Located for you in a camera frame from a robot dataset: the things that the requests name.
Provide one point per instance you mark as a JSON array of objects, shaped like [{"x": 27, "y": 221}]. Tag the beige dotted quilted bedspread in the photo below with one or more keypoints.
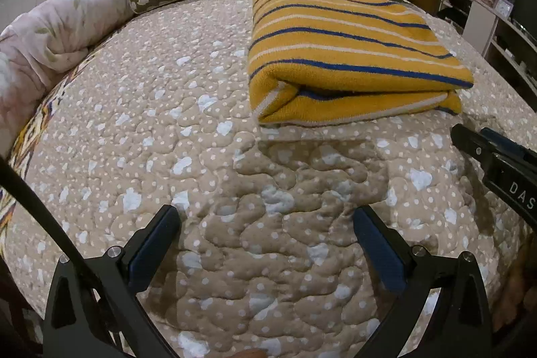
[{"x": 168, "y": 123}]

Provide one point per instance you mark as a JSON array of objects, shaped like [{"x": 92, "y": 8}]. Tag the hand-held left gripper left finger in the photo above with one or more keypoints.
[{"x": 152, "y": 247}]

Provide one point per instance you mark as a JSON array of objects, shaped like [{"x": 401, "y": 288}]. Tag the pink floral duvet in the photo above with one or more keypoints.
[{"x": 46, "y": 35}]

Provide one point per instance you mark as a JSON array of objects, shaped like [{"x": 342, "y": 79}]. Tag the person's right hand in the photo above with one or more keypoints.
[{"x": 514, "y": 299}]

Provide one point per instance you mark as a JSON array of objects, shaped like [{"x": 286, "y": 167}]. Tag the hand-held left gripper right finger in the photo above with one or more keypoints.
[{"x": 384, "y": 253}]

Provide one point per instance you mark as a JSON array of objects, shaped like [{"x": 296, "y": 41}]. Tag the colourful patterned sheet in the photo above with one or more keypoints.
[{"x": 37, "y": 119}]

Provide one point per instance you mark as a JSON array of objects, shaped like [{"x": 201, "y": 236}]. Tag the cluttered shelf unit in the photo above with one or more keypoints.
[{"x": 503, "y": 39}]

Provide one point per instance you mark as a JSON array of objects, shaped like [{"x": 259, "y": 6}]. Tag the small pink clock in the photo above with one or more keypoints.
[{"x": 503, "y": 8}]

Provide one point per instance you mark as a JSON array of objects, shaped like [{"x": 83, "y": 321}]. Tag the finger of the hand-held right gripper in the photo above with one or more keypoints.
[
  {"x": 507, "y": 144},
  {"x": 472, "y": 142}
]

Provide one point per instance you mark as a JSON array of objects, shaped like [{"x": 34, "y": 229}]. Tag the yellow striped knit garment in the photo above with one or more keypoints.
[{"x": 335, "y": 43}]

